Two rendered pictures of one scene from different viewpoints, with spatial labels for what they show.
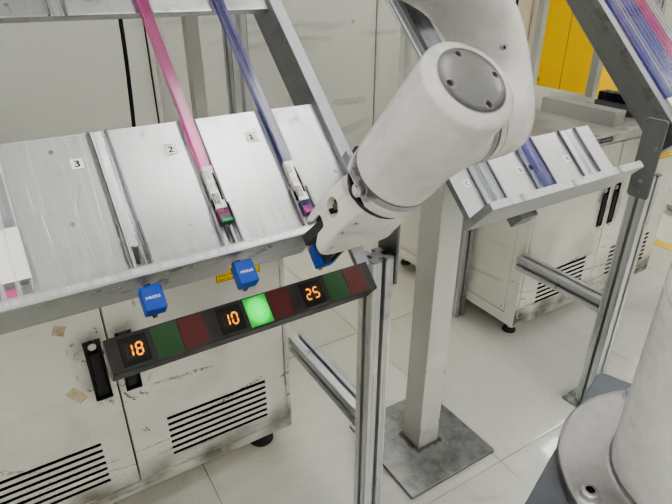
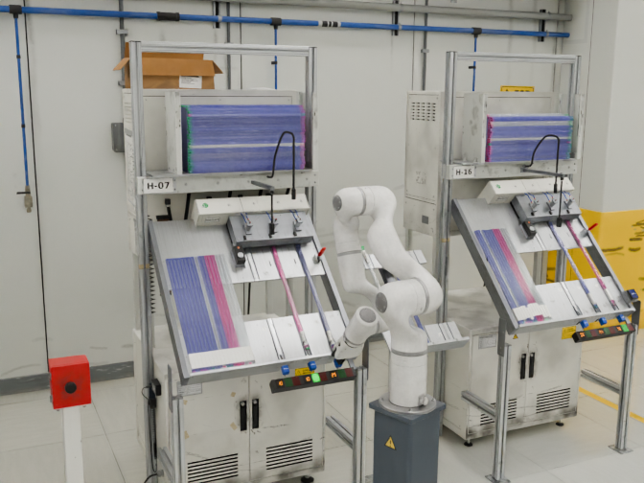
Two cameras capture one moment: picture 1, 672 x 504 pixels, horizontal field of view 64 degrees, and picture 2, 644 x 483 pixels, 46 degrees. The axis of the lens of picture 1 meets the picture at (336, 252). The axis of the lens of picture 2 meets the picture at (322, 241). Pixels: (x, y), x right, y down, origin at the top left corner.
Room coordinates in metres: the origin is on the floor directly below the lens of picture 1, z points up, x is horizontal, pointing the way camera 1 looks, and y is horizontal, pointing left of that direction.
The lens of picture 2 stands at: (-2.15, -0.26, 1.72)
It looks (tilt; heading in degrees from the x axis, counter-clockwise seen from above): 11 degrees down; 7
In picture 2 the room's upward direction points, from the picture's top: straight up
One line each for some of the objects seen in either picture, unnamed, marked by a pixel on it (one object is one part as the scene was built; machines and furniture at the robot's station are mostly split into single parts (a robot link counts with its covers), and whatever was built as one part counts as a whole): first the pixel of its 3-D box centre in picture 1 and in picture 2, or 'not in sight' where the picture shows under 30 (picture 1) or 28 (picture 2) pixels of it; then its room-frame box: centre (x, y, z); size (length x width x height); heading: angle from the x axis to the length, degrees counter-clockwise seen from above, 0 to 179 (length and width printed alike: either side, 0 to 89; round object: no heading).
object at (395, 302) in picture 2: not in sight; (402, 316); (0.23, -0.23, 1.00); 0.19 x 0.12 x 0.24; 129
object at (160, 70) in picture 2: not in sight; (196, 66); (1.17, 0.71, 1.82); 0.68 x 0.30 x 0.20; 122
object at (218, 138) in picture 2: not in sight; (243, 137); (0.97, 0.46, 1.52); 0.51 x 0.13 x 0.27; 122
